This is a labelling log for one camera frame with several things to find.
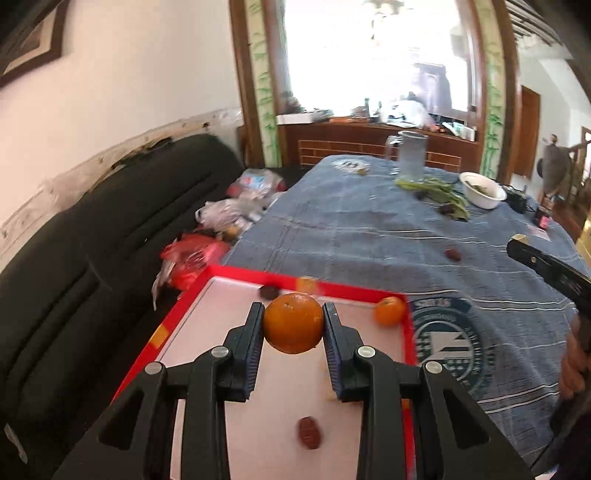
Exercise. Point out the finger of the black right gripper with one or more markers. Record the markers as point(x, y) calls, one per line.
point(554, 272)

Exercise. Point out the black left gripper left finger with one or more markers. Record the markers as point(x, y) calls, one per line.
point(133, 437)

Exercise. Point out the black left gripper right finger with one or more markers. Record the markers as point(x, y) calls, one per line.
point(418, 421)

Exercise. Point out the orange tangerine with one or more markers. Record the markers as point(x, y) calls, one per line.
point(390, 312)
point(293, 323)

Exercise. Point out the person right hand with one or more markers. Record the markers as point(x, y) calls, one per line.
point(574, 364)

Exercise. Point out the white bowl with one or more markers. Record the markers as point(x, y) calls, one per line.
point(482, 191)

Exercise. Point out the dark red date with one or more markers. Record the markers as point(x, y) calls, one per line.
point(453, 255)

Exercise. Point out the green vegetable leaves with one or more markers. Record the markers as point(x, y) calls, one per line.
point(451, 203)

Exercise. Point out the black leather sofa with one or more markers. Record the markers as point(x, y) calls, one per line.
point(76, 304)

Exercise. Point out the red jujube in tray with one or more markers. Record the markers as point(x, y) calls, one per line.
point(309, 433)

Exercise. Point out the blue plaid tablecloth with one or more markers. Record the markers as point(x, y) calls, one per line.
point(505, 341)

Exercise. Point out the red shallow tray box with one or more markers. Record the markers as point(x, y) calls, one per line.
point(262, 432)

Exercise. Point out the red plastic bag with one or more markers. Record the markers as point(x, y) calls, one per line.
point(185, 259)

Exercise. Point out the clear glass pitcher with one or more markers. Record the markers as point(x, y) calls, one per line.
point(412, 153)

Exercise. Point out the dark date in tray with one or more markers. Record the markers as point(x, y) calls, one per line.
point(269, 292)

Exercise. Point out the white plastic bag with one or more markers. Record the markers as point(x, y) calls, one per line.
point(235, 213)

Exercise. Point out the colourful snack bag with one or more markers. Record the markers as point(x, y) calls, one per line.
point(257, 183)

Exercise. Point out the wooden counter cabinet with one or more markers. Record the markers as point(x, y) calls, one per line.
point(308, 144)

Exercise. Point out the dark framed picture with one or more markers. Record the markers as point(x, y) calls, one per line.
point(42, 46)

